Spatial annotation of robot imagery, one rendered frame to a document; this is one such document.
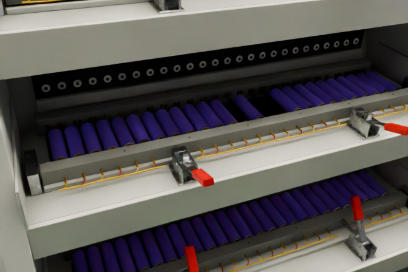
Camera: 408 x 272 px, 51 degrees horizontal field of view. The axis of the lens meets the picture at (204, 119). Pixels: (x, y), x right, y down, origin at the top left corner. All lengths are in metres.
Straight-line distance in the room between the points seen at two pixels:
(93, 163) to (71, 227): 0.08
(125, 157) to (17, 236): 0.14
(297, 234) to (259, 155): 0.18
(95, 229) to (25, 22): 0.23
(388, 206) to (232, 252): 0.29
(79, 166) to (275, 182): 0.24
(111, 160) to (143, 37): 0.15
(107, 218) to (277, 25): 0.29
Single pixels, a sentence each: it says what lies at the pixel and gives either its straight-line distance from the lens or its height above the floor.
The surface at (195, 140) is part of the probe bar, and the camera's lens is 0.53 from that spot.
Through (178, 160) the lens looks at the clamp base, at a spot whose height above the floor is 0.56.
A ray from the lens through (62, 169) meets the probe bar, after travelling 0.51.
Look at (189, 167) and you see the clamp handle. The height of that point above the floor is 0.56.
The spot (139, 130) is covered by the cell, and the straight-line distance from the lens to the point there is 0.56.
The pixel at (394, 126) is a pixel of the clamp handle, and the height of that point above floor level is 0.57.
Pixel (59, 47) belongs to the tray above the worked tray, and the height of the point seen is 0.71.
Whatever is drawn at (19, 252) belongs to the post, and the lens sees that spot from 0.49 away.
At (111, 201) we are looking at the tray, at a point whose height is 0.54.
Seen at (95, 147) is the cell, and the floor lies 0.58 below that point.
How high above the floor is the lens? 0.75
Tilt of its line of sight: 16 degrees down
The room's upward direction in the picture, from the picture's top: 5 degrees counter-clockwise
